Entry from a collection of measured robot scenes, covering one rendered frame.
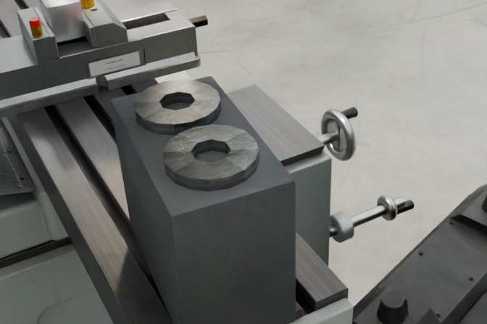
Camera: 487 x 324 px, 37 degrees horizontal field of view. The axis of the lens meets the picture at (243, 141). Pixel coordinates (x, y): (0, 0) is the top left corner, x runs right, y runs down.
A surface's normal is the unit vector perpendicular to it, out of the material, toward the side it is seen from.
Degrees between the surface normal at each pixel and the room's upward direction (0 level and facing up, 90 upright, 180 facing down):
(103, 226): 0
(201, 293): 90
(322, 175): 90
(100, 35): 90
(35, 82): 90
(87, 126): 0
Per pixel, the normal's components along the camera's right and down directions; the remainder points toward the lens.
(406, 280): -0.04, -0.83
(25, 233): 0.47, 0.48
